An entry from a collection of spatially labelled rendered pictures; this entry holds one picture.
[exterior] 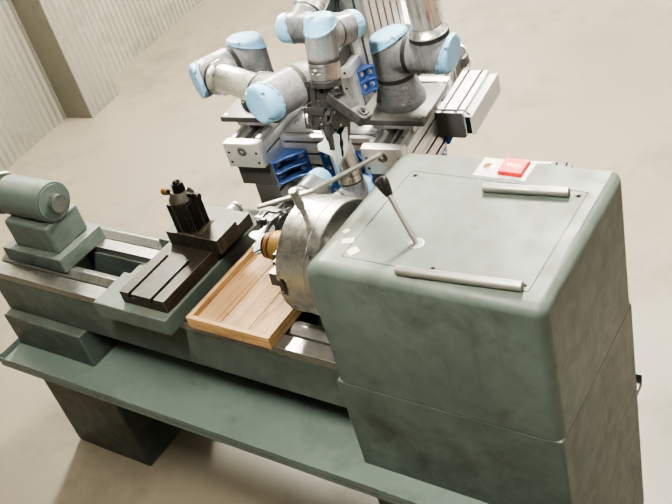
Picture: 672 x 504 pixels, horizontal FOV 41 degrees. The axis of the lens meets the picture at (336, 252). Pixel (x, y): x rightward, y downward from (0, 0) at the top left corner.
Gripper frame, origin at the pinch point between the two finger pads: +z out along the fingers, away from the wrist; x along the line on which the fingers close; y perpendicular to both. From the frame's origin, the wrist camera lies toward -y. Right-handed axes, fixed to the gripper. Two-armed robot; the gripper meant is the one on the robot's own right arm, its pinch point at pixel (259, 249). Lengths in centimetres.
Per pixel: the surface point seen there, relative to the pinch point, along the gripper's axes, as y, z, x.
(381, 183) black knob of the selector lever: -49, 3, 31
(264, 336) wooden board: -5.7, 14.0, -17.7
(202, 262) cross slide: 27.1, -1.1, -11.3
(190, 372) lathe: 43, 8, -54
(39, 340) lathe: 105, 19, -48
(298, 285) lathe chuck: -22.4, 11.7, 2.6
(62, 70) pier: 337, -189, -71
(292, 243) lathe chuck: -20.1, 6.7, 11.5
